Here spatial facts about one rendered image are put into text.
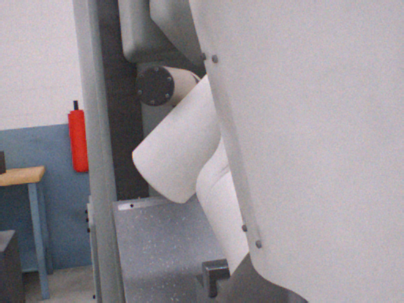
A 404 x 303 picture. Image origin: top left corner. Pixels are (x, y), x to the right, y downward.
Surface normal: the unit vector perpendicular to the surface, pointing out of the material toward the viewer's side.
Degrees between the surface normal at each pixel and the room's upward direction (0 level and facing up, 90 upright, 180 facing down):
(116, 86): 90
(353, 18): 99
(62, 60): 90
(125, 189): 90
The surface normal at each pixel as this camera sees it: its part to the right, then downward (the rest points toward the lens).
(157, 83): -0.22, 0.09
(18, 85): 0.22, 0.06
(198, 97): -0.59, -0.36
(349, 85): -0.02, 0.25
